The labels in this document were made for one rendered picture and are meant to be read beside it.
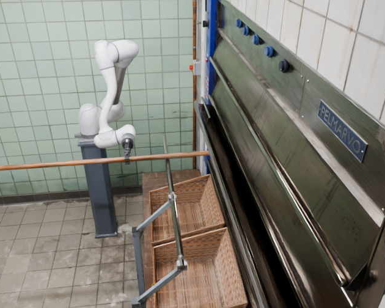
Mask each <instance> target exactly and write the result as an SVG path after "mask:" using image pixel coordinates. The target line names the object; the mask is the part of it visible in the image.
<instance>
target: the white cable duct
mask: <svg viewBox="0 0 385 308"><path fill-rule="evenodd" d="M203 20H205V0H202V30H201V81H200V103H201V104H203V102H202V99H201V97H204V41H205V28H204V27H203ZM200 151H203V133H202V130H201V128H200ZM200 172H201V175H202V156H200Z"/></svg>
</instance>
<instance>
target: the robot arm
mask: <svg viewBox="0 0 385 308"><path fill-rule="evenodd" d="M138 52H139V48H138V45H137V44H136V43H135V42H133V41H132V40H119V41H115V42H112V43H107V41H105V40H100V41H98V42H96V43H95V44H94V54H95V59H96V62H97V65H98V67H99V69H100V71H101V74H102V75H103V77H104V79H105V81H106V83H107V86H108V92H107V95H106V97H105V98H104V99H103V101H102V102H101V104H100V105H99V106H95V105H94V104H90V103H88V104H84V105H82V106H81V107H80V109H79V112H78V121H79V127H80V130H81V132H80V133H78V134H75V138H80V140H79V143H80V144H82V143H86V142H94V143H95V145H96V146H97V147H98V148H101V149H105V148H110V147H114V146H117V145H119V144H122V147H123V148H124V149H125V151H124V153H125V160H129V159H130V156H131V155H130V153H131V149H132V148H133V145H134V140H135V138H136V132H135V129H134V127H133V126H132V125H125V126H123V127H122V128H121V129H119V130H116V131H114V130H113V129H112V128H110V127H109V126H108V124H109V123H112V122H115V121H116V120H119V119H120V118H122V117H123V115H124V114H125V105H124V104H123V103H122V102H121V101H120V94H121V91H122V86H123V81H124V78H125V73H126V70H127V66H129V65H130V63H131V61H132V60H133V59H134V58H135V57H136V56H137V55H138Z"/></svg>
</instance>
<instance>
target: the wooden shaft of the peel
mask: <svg viewBox="0 0 385 308"><path fill-rule="evenodd" d="M206 155H210V154H209V152H208V151H200V152H184V153H167V154H159V155H142V156H130V159H125V157H116V158H100V159H84V160H74V161H58V162H49V163H32V164H16V165H7V166H0V171H7V170H16V169H32V168H41V167H57V166H74V165H82V164H98V163H114V162H124V161H140V160H156V159H165V158H181V157H190V156H206Z"/></svg>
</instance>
